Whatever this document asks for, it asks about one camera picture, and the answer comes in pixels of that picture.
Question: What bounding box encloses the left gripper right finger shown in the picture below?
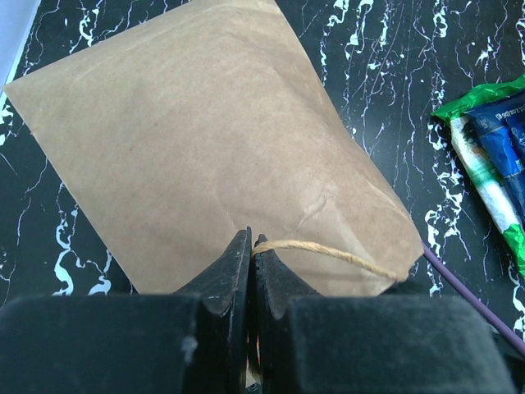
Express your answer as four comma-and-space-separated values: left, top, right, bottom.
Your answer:
253, 251, 517, 393

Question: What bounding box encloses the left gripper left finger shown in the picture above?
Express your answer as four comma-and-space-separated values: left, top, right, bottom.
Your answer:
1, 229, 252, 393

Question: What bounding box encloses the brown paper bag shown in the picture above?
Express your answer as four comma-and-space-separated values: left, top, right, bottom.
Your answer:
5, 1, 422, 293

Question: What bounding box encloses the green Chuba chips bag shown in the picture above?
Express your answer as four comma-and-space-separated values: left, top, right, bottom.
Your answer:
431, 76, 524, 274

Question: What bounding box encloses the blue sea salt vinegar bag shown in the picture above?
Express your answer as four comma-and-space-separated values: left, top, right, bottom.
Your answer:
465, 89, 524, 218

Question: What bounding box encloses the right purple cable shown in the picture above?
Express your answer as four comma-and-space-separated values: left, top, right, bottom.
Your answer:
422, 241, 525, 356

